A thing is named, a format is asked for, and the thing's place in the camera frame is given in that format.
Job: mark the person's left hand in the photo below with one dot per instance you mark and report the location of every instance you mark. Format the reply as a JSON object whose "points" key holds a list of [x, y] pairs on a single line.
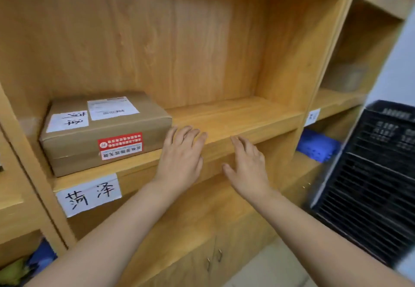
{"points": [[180, 163]]}

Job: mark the person's right hand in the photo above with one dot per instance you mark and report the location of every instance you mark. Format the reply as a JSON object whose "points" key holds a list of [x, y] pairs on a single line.
{"points": [[249, 173]]}

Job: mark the person's right thumb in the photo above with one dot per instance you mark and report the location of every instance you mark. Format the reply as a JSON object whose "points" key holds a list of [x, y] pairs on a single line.
{"points": [[229, 171]]}

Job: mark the person's left middle finger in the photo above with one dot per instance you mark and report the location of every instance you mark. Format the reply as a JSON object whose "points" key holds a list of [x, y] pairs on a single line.
{"points": [[191, 137]]}

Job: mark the person's right forearm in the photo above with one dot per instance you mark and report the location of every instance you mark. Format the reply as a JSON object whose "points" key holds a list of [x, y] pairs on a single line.
{"points": [[324, 244]]}

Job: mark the person's left forearm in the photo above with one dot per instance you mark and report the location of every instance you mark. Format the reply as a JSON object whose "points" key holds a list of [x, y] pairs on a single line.
{"points": [[107, 235]]}

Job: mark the wooden shelf cabinet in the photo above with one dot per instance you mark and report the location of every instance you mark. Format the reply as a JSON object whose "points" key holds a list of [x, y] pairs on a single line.
{"points": [[201, 53]]}

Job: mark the brown cardboard parcel box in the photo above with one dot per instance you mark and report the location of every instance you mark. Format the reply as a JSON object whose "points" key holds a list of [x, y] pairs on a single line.
{"points": [[105, 131]]}

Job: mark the blue plastic item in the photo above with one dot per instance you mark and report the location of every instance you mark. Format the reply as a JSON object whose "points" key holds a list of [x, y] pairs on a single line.
{"points": [[317, 146]]}

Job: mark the small white shelf label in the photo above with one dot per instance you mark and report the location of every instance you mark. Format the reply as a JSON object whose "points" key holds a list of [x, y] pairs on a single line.
{"points": [[312, 116]]}

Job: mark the white handwritten shelf label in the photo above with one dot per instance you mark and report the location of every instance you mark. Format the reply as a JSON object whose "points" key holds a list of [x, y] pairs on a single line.
{"points": [[89, 194]]}

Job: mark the stack of black plastic crates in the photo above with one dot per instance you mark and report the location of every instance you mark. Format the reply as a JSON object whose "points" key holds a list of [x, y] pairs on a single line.
{"points": [[373, 180]]}

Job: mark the grey box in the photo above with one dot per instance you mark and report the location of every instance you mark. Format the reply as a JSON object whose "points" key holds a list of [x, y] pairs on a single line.
{"points": [[345, 77]]}

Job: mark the blue bag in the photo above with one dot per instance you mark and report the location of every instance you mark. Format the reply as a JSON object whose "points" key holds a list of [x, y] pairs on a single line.
{"points": [[42, 256]]}

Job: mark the yellow-green item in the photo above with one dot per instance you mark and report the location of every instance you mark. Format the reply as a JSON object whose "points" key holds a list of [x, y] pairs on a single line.
{"points": [[13, 272]]}

